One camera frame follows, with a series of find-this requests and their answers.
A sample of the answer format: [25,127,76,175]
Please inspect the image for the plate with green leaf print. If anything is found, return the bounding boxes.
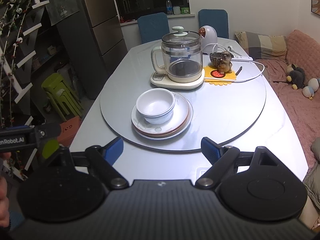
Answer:
[131,93,192,138]

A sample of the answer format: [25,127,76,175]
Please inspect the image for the plate with pink rose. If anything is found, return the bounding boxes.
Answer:
[131,102,194,141]

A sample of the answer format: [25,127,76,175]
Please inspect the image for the plate with grey branch print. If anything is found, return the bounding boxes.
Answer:
[131,99,193,140]

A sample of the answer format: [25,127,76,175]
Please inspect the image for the white bowl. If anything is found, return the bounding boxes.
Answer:
[136,100,175,118]
[138,104,174,125]
[136,88,176,117]

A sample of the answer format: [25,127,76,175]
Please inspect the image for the white bowl bottom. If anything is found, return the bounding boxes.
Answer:
[136,88,176,117]

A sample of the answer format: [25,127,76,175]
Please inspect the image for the person's hand holding device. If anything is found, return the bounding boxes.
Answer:
[0,152,12,228]

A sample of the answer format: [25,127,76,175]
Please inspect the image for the clear plastic tray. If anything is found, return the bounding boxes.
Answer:
[196,167,210,180]

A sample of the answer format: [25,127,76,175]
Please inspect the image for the round grey lazy susan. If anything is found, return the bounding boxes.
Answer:
[100,55,266,151]

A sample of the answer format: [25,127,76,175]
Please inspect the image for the green stacked plastic stools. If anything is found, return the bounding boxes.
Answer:
[41,73,83,121]

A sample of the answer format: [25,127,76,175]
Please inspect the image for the yellow sunflower mat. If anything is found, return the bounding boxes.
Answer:
[203,66,236,86]

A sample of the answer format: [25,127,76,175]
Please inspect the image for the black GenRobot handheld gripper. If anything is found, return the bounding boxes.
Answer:
[1,123,61,153]

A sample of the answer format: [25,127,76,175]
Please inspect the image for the olive green jacket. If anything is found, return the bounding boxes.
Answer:
[303,138,320,210]

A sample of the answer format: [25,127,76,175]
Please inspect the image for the brown dog figurine with basket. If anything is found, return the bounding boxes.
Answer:
[209,51,233,74]

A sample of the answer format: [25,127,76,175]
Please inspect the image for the cream kettle heating base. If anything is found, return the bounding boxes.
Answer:
[150,69,205,90]

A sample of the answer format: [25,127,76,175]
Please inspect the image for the white power strip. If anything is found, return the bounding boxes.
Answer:
[232,55,253,62]

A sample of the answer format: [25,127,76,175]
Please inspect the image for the pink sofa blanket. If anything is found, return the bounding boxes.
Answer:
[258,30,319,168]

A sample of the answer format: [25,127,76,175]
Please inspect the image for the white plug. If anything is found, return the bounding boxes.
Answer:
[227,46,242,56]

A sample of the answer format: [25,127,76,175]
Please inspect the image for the glass electric kettle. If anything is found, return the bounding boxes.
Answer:
[151,26,203,83]

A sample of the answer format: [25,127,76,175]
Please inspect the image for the black plush toy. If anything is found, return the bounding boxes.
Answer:
[273,64,305,90]

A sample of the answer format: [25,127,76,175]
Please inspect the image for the white egg-shaped appliance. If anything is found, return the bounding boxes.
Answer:
[199,25,218,55]

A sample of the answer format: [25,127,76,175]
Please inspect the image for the white blue penguin plush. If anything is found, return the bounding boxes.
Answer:
[302,78,319,100]

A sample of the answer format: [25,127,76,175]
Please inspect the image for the plaid pillow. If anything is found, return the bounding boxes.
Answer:
[235,31,287,61]

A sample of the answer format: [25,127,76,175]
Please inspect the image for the dark steel refrigerator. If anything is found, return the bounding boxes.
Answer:
[55,0,127,99]

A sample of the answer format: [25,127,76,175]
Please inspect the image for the blue chair right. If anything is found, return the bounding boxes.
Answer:
[198,9,229,38]

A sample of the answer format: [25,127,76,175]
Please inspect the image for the blue chair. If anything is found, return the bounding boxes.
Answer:
[137,12,170,43]
[198,9,229,38]

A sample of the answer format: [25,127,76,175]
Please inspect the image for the blue chair left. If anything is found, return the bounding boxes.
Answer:
[137,12,170,43]

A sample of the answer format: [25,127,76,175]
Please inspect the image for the green box on sill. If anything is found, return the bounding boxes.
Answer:
[181,7,190,15]

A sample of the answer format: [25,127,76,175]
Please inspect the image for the white cup on sill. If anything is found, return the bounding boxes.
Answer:
[172,6,181,15]

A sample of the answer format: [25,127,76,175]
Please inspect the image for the plastic water bottle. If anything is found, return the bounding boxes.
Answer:
[166,0,173,15]

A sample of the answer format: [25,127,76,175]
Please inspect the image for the white ladder shelf with garlands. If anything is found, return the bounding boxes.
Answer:
[0,0,51,181]

